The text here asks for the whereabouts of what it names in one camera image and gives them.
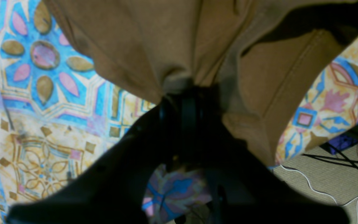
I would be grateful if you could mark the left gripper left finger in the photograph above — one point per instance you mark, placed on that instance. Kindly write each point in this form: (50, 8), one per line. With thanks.
(112, 190)

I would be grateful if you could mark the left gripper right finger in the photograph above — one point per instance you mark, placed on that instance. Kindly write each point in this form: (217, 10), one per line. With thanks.
(242, 188)

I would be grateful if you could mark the brown t-shirt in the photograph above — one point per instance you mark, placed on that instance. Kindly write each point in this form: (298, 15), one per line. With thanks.
(260, 56)

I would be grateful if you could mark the patterned tablecloth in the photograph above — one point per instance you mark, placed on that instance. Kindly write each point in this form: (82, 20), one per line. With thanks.
(58, 116)

